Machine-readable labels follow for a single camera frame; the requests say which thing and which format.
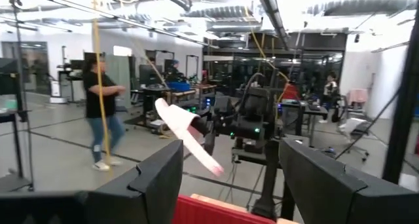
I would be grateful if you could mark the white slide sandal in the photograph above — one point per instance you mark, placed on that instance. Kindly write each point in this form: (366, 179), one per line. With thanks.
(178, 116)

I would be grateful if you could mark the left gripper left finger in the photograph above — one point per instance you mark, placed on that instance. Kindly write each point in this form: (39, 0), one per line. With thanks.
(147, 191)

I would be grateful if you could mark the black aluminium frame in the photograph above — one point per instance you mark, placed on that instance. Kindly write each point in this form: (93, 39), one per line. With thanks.
(401, 119)

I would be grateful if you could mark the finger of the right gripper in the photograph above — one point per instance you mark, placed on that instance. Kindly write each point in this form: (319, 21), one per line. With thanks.
(199, 122)

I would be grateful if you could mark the pink cloth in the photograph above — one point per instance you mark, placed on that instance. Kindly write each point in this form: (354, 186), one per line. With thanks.
(357, 96)

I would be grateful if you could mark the person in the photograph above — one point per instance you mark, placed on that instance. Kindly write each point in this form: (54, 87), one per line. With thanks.
(96, 96)
(330, 89)
(173, 73)
(289, 92)

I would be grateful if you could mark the red plastic bin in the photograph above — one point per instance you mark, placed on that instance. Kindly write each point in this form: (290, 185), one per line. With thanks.
(209, 214)

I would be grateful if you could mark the white seat office chair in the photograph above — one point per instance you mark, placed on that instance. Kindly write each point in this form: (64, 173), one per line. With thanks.
(355, 125)

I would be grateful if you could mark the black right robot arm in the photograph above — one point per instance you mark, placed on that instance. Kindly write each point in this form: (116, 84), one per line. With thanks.
(255, 112)

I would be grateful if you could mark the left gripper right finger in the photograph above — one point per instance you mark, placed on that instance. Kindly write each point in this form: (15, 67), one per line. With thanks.
(327, 191)

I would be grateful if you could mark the black desk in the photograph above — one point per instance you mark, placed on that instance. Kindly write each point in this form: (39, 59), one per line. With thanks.
(307, 107)

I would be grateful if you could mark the blue plastic bin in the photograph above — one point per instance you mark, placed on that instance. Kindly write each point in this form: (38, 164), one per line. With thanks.
(178, 86)

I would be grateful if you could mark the black ceiling pipe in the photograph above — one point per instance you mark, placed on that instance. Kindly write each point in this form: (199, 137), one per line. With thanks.
(271, 14)

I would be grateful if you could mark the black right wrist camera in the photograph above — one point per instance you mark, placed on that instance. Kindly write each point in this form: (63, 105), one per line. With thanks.
(223, 105)

